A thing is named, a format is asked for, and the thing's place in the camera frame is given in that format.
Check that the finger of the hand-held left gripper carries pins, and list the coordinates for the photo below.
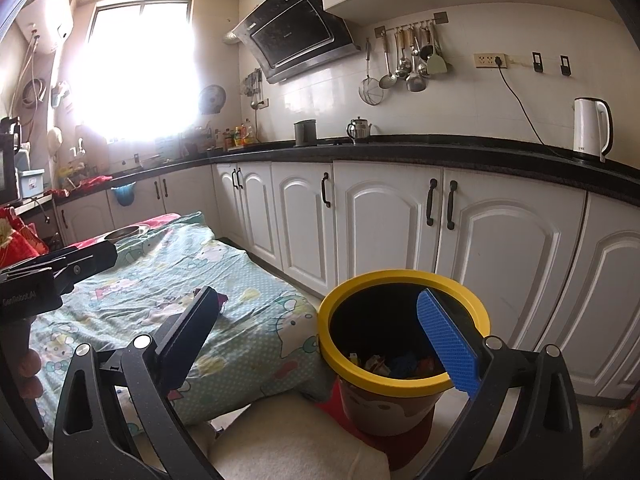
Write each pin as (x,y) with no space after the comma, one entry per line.
(95,259)

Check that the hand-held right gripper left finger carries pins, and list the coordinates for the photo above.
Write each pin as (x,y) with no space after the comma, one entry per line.
(192,325)

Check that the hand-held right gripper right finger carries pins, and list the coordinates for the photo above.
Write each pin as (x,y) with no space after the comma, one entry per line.
(447,340)

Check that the yellow-rimmed brown bin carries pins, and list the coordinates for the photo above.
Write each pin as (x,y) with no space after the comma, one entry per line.
(390,410)

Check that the person's left hand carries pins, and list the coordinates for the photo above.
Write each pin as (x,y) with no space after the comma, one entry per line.
(30,372)

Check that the metal basin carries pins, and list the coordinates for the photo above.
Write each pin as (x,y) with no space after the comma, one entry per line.
(125,232)

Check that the red printed bag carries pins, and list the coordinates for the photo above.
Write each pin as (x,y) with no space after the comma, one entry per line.
(17,240)

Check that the cartoon printed blanket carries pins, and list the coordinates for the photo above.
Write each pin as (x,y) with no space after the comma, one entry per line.
(250,310)

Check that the blue hanging door bin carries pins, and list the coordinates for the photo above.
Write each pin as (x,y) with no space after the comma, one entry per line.
(122,195)

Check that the red cloth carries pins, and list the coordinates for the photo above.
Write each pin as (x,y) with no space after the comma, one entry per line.
(92,183)

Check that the red tablecloth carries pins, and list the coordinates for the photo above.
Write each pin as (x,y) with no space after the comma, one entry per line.
(162,220)

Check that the light blue storage box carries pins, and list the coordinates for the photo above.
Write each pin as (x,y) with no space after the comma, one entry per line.
(32,184)

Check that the white lower kitchen cabinets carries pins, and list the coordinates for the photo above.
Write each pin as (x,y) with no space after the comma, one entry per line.
(500,240)

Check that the black microwave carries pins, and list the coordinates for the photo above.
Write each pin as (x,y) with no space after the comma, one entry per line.
(7,170)

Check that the group of condiment bottles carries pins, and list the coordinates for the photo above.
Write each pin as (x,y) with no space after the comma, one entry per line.
(240,136)

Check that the black kitchen countertop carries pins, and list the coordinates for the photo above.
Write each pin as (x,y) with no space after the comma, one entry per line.
(450,149)

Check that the clear plastic bag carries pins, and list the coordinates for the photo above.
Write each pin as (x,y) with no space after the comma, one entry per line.
(620,425)

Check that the bright kitchen window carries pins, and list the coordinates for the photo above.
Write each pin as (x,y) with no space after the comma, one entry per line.
(140,70)

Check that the dark grey canister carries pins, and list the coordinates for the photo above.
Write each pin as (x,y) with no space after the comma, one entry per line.
(305,132)

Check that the steel teapot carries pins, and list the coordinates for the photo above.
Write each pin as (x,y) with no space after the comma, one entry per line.
(360,131)

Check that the white water heater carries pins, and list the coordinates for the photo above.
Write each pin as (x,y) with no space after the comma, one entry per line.
(47,35)

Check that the small hanging tool rack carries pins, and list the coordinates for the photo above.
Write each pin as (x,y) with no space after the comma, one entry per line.
(255,87)

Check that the white electric kettle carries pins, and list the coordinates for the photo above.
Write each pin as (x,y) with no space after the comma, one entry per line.
(590,130)

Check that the row of hanging utensils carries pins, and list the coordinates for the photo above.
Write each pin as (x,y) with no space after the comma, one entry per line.
(415,80)

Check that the black range hood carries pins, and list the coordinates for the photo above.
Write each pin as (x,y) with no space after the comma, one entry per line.
(295,35)

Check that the round grey wall fan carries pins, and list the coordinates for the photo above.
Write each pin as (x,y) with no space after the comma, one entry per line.
(211,99)

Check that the silver flexible duct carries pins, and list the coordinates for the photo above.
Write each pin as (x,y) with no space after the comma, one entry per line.
(230,36)

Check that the beige wall power strip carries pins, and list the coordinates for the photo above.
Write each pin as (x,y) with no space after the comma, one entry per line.
(487,60)

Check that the black wall hook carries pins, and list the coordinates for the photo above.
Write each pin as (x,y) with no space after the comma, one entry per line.
(536,63)
(564,66)

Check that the metal utensil rail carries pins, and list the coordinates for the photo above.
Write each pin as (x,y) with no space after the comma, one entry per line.
(410,26)

